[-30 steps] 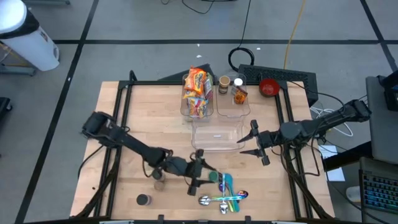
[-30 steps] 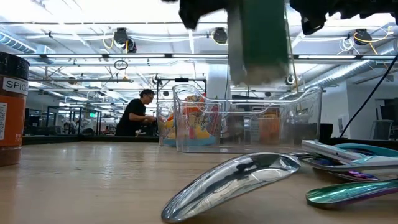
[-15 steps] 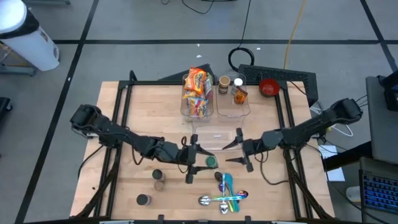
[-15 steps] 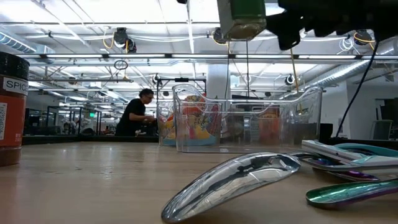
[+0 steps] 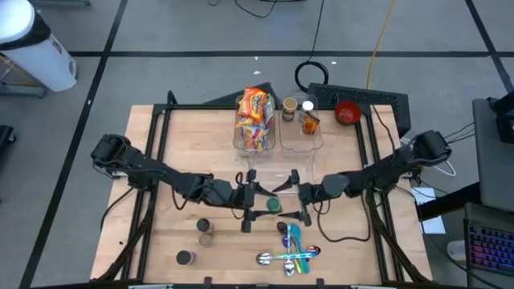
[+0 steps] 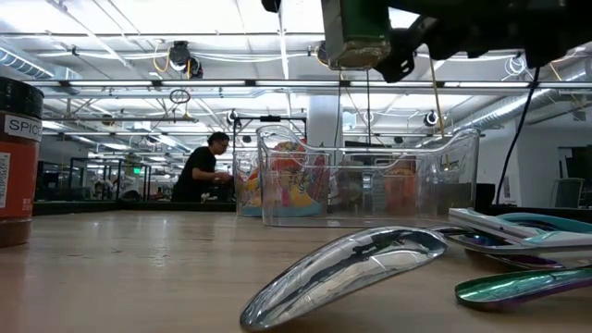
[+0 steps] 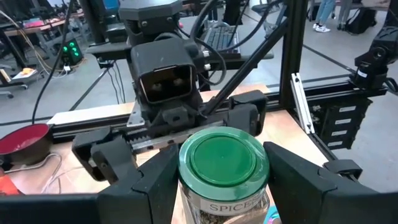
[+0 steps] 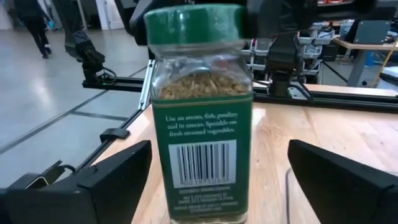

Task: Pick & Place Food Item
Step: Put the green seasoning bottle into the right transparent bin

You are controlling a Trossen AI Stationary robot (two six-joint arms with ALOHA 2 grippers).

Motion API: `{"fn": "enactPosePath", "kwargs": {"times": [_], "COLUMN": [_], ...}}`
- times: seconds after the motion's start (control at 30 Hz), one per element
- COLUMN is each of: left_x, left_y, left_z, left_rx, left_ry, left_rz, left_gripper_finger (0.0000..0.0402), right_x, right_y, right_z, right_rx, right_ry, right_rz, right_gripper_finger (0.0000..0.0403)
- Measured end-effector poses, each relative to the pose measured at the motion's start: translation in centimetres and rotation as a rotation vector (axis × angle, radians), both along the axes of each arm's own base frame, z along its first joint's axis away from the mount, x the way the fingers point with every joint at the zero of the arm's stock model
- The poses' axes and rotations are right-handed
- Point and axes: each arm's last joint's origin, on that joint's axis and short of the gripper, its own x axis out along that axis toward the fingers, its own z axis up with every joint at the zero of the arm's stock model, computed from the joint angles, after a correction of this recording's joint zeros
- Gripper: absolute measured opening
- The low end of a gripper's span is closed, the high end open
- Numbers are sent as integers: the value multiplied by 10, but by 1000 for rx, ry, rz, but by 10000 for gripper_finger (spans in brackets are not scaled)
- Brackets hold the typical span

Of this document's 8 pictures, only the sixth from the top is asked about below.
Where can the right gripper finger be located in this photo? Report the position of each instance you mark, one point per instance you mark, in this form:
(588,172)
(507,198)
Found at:
(402,51)

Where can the green label oregano jar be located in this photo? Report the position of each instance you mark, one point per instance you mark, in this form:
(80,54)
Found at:
(356,23)

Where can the clear plastic bin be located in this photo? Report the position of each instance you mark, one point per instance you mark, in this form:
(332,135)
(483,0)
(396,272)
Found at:
(245,185)
(351,215)
(361,185)

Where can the iridescent green spoon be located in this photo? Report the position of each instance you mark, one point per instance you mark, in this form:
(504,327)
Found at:
(518,287)

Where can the orange spice jar black lid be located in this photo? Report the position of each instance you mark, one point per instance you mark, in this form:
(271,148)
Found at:
(18,185)

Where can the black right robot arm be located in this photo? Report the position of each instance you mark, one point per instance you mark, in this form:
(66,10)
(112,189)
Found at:
(555,32)

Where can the grey office chair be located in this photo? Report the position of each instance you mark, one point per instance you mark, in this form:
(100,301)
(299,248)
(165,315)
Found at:
(566,192)

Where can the person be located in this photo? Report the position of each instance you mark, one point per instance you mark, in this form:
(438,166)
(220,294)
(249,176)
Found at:
(199,176)

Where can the silver ventilation duct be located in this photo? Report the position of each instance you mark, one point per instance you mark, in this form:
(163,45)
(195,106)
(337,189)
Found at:
(504,108)
(23,65)

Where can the black aluminium table frame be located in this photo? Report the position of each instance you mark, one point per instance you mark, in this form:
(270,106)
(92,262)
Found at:
(115,208)

